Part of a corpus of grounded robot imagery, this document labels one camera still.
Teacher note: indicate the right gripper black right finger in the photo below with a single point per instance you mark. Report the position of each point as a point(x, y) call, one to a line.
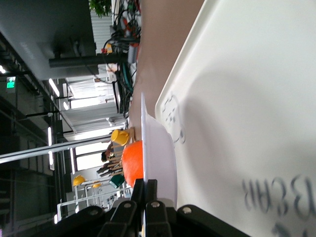
point(158, 222)

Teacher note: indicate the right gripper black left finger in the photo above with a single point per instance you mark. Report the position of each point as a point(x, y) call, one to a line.
point(128, 217)

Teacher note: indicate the orange mandarin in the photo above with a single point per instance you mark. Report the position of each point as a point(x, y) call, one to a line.
point(133, 163)

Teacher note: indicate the white round plate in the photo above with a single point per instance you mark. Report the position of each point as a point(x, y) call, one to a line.
point(158, 153)

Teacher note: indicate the dark green cup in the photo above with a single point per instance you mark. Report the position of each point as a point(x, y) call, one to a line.
point(117, 181)

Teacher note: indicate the yellow hard hat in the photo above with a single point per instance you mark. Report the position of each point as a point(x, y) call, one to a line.
point(79, 180)
point(96, 184)

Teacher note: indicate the wooden drying rack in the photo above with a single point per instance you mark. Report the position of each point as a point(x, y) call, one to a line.
point(117, 160)

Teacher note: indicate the seated person in background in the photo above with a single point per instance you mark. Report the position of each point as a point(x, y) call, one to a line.
point(107, 158)

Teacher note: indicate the cream tray with bear print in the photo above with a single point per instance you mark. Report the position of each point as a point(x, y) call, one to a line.
point(247, 98)

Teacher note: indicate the brown table cover mat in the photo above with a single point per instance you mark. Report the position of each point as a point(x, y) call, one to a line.
point(160, 49)

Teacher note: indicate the white metal shelf frame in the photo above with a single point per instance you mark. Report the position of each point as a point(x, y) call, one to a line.
point(81, 200)

